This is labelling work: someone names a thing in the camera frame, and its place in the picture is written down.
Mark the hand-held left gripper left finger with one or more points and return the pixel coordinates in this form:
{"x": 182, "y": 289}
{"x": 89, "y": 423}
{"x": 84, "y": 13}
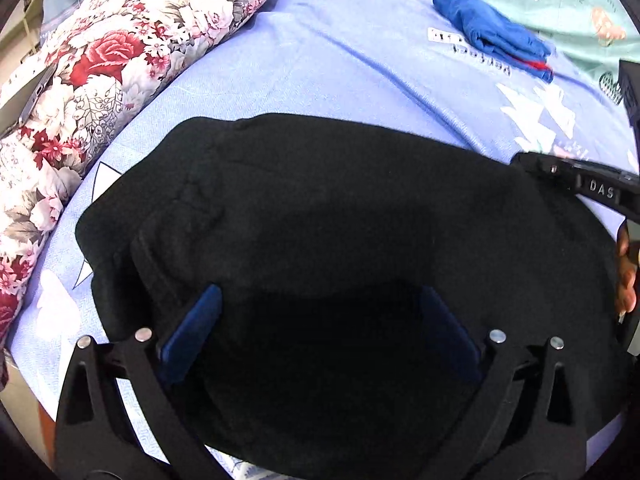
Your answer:
{"x": 192, "y": 330}

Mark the wooden bed rail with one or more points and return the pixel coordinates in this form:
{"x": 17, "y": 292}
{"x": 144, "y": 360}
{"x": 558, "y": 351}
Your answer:
{"x": 30, "y": 400}

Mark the folded blue garment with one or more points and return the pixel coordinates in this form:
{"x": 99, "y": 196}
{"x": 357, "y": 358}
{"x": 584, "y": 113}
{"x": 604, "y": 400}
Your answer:
{"x": 480, "y": 20}

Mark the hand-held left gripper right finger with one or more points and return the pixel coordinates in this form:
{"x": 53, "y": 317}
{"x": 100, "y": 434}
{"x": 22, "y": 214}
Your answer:
{"x": 447, "y": 332}

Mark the person's right hand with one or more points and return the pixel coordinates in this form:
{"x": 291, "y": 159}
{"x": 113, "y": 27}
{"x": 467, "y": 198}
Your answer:
{"x": 626, "y": 270}

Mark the dark smartphone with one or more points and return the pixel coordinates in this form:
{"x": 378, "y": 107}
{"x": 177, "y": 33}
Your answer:
{"x": 25, "y": 100}

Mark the black pants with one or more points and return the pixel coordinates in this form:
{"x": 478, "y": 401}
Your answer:
{"x": 325, "y": 210}

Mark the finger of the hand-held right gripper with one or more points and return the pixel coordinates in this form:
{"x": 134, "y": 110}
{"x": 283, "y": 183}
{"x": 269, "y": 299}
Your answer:
{"x": 545, "y": 167}

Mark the floral bolster pillow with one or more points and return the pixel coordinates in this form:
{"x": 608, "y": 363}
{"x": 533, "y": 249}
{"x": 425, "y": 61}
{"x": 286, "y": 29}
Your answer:
{"x": 125, "y": 60}

